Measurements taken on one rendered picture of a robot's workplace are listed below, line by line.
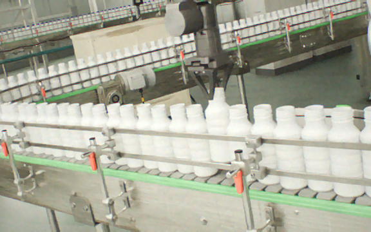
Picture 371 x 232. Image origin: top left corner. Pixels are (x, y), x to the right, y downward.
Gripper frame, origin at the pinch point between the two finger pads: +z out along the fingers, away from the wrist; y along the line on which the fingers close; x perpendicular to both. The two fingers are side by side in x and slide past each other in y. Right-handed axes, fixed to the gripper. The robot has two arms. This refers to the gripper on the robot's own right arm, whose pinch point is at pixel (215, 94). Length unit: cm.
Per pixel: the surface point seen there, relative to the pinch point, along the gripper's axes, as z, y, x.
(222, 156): 13.5, 2.9, 1.8
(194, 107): 3.2, 0.0, -6.7
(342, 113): 2.7, 2.8, 30.1
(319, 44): 24, -264, -100
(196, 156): 13.8, 3.8, -5.0
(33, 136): 13, 3, -74
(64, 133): 11, 3, -57
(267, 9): 5, -532, -300
